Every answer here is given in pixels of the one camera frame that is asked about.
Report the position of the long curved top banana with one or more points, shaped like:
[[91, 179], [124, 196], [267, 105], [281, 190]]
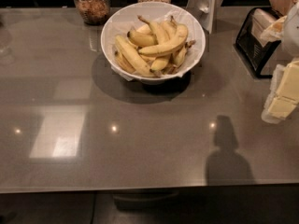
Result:
[[168, 47]]

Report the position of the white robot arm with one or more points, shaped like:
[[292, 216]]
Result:
[[286, 30]]

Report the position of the white stand behind bowl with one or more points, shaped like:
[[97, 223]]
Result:
[[205, 12]]

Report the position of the small front centre banana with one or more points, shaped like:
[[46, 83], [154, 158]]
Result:
[[160, 63]]

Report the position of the upright stemmed middle banana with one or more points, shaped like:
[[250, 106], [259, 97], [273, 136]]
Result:
[[157, 30]]

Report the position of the white bowl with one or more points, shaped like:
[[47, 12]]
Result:
[[126, 18]]

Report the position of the long left front banana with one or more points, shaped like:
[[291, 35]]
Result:
[[132, 56]]

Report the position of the short left upper banana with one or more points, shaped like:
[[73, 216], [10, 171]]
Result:
[[140, 39]]

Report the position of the far left lower banana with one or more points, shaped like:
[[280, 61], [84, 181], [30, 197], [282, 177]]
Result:
[[123, 63]]

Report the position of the glass jar with brown nuts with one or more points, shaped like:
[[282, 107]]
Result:
[[93, 12]]

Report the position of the black wire napkin holder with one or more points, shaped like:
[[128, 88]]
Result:
[[254, 51]]

